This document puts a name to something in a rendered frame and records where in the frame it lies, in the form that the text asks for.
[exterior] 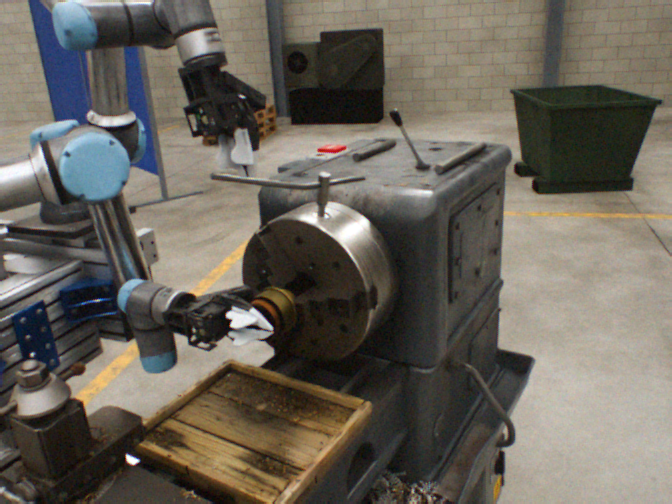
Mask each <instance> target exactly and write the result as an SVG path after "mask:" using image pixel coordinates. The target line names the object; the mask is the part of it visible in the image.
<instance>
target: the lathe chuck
mask: <svg viewBox="0 0 672 504"><path fill-rule="evenodd" d="M317 207H319V206H307V207H302V208H297V209H295V210H292V211H290V212H288V213H286V214H284V215H282V216H280V217H277V218H275V219H273V220H271V221H269V222H268V224H266V226H265V227H264V228H263V229H261V230H257V231H255V232H254V233H253V235H252V236H251V237H250V239H249V241H248V243H247V246H246V249H245V252H244V256H243V263H242V275H243V283H244V284H247V286H248V287H249V288H250V289H251V290H252V292H253V298H255V297H256V296H259V294H260V292H259V290H257V288H256V287H255V286H256V284H257V283H260V282H261V281H262V280H261V279H260V277H259V275H257V274H256V272H255V271H254V268H255V267H257V266H259V264H260V263H259V261H257V260H256V258H255V256H254V255H253V253H252V252H251V250H250V248H249V247H248V246H249V244H251V243H252V242H254V241H255V240H256V239H259V238H260V236H259V234H257V233H259V232H261V231H262V230H264V229H265V228H266V227H268V226H269V228H270V229H271V231H272V232H273V234H274V236H275V237H276V239H277V241H279V242H280V244H281V246H282V248H283V250H284V251H285V253H286V254H287V256H288V258H289V259H290V261H291V263H292V264H293V267H294V268H295V270H296V271H299V272H302V273H301V274H299V277H297V278H295V279H294V280H292V281H291V282H289V283H288V284H286V286H285V287H283V288H281V289H285V290H288V291H290V292H291V293H292V294H295V295H301V294H303V293H304V292H305V291H307V290H308V289H310V288H311V287H312V284H311V282H310V280H309V277H308V275H309V276H311V277H312V278H313V279H314V280H315V282H316V283H317V286H319V287H326V288H334V289H343V290H351V291H360V292H370V291H371V287H373V294H374V303H375V304H374V306H373V307H374V309H369V310H368V311H367V310H361V311H359V312H357V313H356V314H355V315H354V316H353V317H351V318H344V317H337V316H329V317H328V318H327V319H325V320H323V319H316V318H310V319H309V320H308V321H306V322H303V321H300V323H299V327H297V329H296V331H295V334H294V336H293V339H292V341H291V344H290V347H289V350H288V351H290V352H291V353H293V354H295V355H297V356H301V357H303V358H306V359H309V360H314V361H334V360H339V359H342V358H345V357H347V356H348V355H350V354H351V353H353V352H354V351H355V350H356V349H357V348H359V347H360V345H361V344H362V343H363V342H364V341H365V340H366V339H368V338H369V337H370V336H371V335H372V334H373V333H374V332H375V331H376V330H377V329H378V328H380V327H381V325H382V323H383V322H384V320H385V318H386V316H387V314H388V311H389V307H390V301H391V280H390V275H389V271H388V267H387V263H386V261H385V258H384V256H383V254H382V252H381V250H380V248H379V247H377V244H376V243H375V241H374V240H373V238H372V237H371V236H370V235H369V234H368V232H367V231H366V230H365V229H364V228H363V227H362V226H361V224H359V223H357V222H356V221H355V220H353V219H352V218H350V217H349V216H347V215H346V214H344V213H342V212H340V211H336V210H334V209H330V208H327V207H325V214H327V215H329V218H326V219H321V218H316V217H314V216H312V215H313V214H314V213H317Z"/></svg>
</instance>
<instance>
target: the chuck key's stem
mask: <svg viewBox="0 0 672 504"><path fill-rule="evenodd" d="M329 181H330V174H329V173H326V172H322V173H320V174H319V181H317V182H321V184H322V188H320V189H317V195H316V204H317V206H319V207H317V215H316V216H319V217H320V218H321V217H326V216H325V207H326V206H327V204H328V193H329Z"/></svg>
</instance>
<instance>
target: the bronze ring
mask: <svg viewBox="0 0 672 504"><path fill-rule="evenodd" d="M294 298H296V297H295V296H294V295H293V294H292V293H291V292H290V291H288V290H285V289H279V288H275V287H269V288H266V289H264V290H263V291H262V292H261V293H260V294H259V296H256V297H255V298H253V299H252V301H251V302H250V303H249V304H251V306H252V307H253V309H255V310H256V311H257V312H259V313H261V315H262V316H263V317H264V318H265V319H266V320H267V321H268V322H269V323H270V324H271V325H272V328H273V333H272V334H271V335H270V336H268V337H266V338H263V339H259V340H260V341H267V340H269V339H271V338H273V337H277V336H280V335H281V334H283V333H284V332H288V331H290V330H292V329H293V328H294V327H295V324H296V322H297V310H296V307H295V303H294V301H293V299H294Z"/></svg>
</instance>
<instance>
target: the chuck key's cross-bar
mask: <svg viewBox="0 0 672 504"><path fill-rule="evenodd" d="M210 178H211V179H214V180H223V181H231V182H240V183H248V184H256V186H265V187H273V188H282V189H290V190H299V191H308V190H314V189H320V188H322V184H321V182H313V183H307V184H301V183H292V182H285V181H276V180H269V179H261V178H253V177H245V176H237V175H229V174H222V173H214V172H212V173H211V174H210ZM361 180H365V175H364V174H362V175H355V176H349V177H344V178H337V179H331V180H330V181H329V187H331V186H337V184H343V183H349V182H354V181H361Z"/></svg>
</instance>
